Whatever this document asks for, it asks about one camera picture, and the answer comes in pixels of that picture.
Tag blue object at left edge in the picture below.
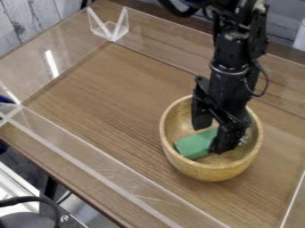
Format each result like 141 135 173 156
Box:
0 94 15 104

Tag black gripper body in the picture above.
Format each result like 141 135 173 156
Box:
193 61 263 124

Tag grey metal bracket with screw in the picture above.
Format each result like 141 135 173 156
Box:
39 203 90 228

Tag clear acrylic tray walls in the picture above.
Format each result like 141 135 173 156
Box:
0 2 305 228

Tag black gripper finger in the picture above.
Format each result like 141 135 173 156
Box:
190 94 213 130
209 119 251 154

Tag black table leg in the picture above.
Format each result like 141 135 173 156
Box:
45 176 59 200

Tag green rectangular block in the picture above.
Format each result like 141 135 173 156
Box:
173 128 217 160

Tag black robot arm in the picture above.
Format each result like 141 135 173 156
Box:
158 0 269 154

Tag black cable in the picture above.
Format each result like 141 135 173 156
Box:
0 195 61 228

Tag brown wooden bowl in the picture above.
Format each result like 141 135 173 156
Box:
158 95 264 182

